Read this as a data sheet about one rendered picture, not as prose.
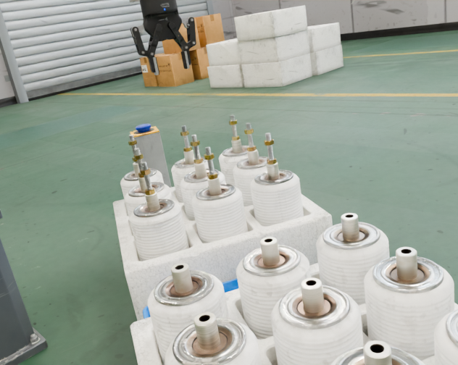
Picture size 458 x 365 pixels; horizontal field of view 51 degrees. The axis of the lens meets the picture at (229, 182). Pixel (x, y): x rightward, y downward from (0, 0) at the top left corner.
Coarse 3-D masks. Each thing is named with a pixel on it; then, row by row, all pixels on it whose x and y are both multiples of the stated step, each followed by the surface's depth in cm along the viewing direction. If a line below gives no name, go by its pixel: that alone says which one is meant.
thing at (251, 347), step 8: (248, 328) 50; (176, 336) 50; (248, 336) 48; (248, 344) 47; (256, 344) 48; (168, 352) 48; (248, 352) 46; (256, 352) 47; (168, 360) 47; (240, 360) 45; (248, 360) 46; (256, 360) 47
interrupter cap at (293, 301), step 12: (300, 288) 54; (324, 288) 54; (288, 300) 53; (300, 300) 52; (324, 300) 52; (336, 300) 51; (348, 300) 51; (288, 312) 51; (300, 312) 51; (324, 312) 50; (336, 312) 49; (348, 312) 49; (300, 324) 48; (312, 324) 48; (324, 324) 47
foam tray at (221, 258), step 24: (120, 216) 107; (312, 216) 90; (120, 240) 94; (192, 240) 88; (216, 240) 86; (240, 240) 85; (288, 240) 88; (312, 240) 89; (144, 264) 82; (168, 264) 82; (192, 264) 84; (216, 264) 85; (144, 288) 82
